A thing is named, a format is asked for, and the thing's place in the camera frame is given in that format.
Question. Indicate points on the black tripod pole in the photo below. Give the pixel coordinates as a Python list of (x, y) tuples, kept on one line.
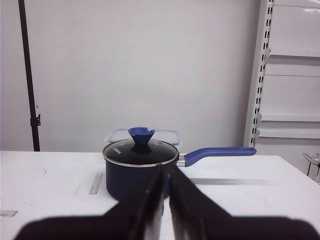
[(35, 120)]

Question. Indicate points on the glass pot lid blue knob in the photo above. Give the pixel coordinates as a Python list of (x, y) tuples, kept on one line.
[(143, 154)]

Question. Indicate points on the clear plastic food container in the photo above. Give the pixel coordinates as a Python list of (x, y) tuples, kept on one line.
[(170, 136)]

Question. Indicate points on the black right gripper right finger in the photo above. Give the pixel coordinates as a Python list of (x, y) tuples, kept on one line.
[(196, 217)]

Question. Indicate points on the blue saucepan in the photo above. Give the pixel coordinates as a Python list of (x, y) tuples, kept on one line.
[(121, 180)]

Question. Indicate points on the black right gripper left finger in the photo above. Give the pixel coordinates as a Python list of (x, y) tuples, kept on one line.
[(138, 216)]

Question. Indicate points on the white slotted shelf rack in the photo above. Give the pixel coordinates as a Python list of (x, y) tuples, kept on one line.
[(284, 97)]

